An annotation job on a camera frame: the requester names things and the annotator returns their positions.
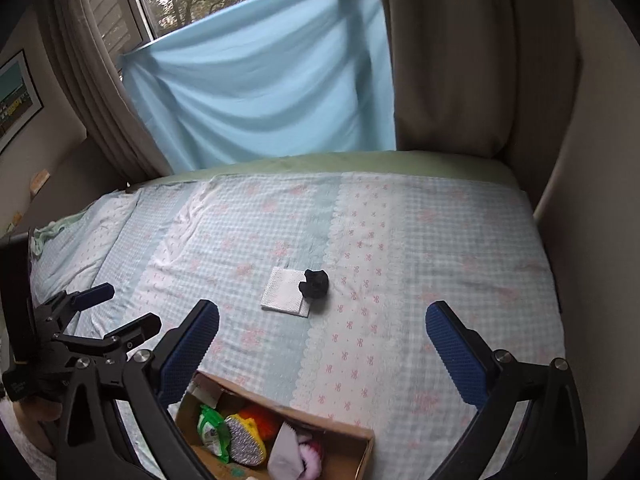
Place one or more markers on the green snack packet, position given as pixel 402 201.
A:
pixel 212 432

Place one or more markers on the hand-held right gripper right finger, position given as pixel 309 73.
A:
pixel 456 355

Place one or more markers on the pink fluffy scrunchie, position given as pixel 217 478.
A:
pixel 312 457

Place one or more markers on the small beige ledge item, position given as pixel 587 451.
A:
pixel 39 181

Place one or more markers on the round grey sponge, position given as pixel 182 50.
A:
pixel 245 442

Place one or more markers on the green bed sheet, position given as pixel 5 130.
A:
pixel 350 162

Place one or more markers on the white folded napkin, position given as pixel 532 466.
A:
pixel 284 291

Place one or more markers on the beige curtain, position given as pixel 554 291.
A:
pixel 445 60
pixel 105 90

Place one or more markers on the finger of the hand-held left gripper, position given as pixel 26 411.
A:
pixel 90 296
pixel 132 330

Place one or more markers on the cardboard box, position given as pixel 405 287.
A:
pixel 350 452

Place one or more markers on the pale green crumpled cloth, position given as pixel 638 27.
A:
pixel 47 234

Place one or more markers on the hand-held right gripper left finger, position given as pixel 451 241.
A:
pixel 187 355

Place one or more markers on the black scrunchie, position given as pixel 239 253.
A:
pixel 314 284

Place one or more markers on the framed wall picture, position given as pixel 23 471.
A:
pixel 15 100

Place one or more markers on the white cloth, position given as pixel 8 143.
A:
pixel 284 452

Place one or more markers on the light blue hanging cloth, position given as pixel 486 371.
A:
pixel 260 90

